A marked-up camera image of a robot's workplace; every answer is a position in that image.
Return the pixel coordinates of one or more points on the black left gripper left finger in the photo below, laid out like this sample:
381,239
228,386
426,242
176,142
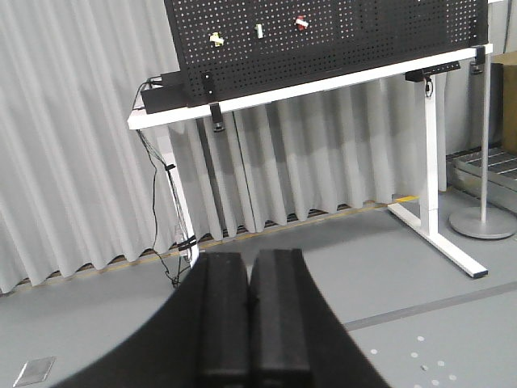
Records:
224,344

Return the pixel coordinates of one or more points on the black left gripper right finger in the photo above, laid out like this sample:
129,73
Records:
278,351

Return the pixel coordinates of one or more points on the white standing desk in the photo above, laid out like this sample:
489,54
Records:
426,225

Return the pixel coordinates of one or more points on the white pleated curtain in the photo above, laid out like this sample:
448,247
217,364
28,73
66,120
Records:
77,186

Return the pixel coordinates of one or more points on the metal floor plate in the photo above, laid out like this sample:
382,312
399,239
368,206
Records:
34,371

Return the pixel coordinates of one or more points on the black box on desk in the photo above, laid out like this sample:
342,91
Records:
164,93

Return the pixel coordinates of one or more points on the black pegboard clamp left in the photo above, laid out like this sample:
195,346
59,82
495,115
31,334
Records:
214,106

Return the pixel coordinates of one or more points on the black pegboard clamp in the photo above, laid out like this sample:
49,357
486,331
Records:
477,65
214,106

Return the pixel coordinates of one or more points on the grey round-base stand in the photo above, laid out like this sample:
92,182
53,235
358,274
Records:
484,222

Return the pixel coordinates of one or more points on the black perforated pegboard panel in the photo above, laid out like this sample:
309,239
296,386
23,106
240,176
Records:
343,37

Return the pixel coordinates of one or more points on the black pegboard clamp right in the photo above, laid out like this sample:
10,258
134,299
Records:
477,65

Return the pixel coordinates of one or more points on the yellow toggle switch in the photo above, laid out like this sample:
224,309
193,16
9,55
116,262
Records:
216,39

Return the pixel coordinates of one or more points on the green toggle switch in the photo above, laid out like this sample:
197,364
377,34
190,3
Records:
259,30

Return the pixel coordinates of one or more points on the black desk control bracket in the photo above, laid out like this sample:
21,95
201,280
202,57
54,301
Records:
425,74

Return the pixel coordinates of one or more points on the red toggle switch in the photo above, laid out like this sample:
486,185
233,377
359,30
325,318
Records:
301,22

